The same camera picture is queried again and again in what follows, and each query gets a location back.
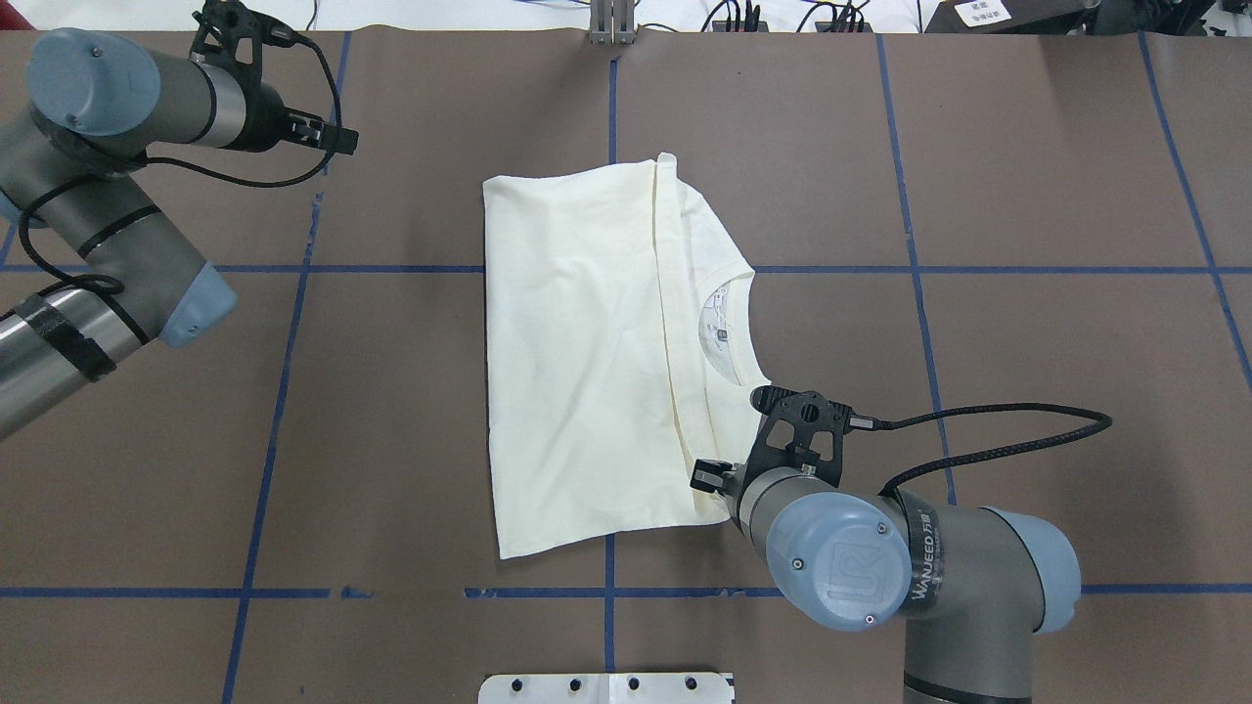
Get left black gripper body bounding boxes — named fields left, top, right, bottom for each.
left=234, top=83, right=294, bottom=153

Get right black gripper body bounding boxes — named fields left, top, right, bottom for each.
left=719, top=461, right=759, bottom=519

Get cream long-sleeve cat shirt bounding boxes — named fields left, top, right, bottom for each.
left=482, top=153, right=767, bottom=560

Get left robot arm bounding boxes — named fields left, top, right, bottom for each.
left=3, top=1, right=359, bottom=437

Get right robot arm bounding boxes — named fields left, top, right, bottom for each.
left=692, top=460, right=1082, bottom=703

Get brown paper table cover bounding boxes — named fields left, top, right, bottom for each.
left=3, top=26, right=1249, bottom=703

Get grey usb hub orange ports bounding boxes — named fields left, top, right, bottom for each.
left=794, top=1, right=873, bottom=34

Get black box with label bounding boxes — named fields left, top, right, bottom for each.
left=921, top=1, right=1101, bottom=35

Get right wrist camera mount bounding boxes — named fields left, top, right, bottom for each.
left=742, top=386, right=876, bottom=487

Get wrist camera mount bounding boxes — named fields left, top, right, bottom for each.
left=742, top=386, right=876, bottom=487
left=189, top=1, right=304, bottom=86

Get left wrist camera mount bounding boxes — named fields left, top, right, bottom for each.
left=189, top=1, right=304, bottom=86

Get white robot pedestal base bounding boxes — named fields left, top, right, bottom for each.
left=477, top=671, right=737, bottom=703

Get aluminium frame post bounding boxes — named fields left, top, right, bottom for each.
left=587, top=0, right=639, bottom=46

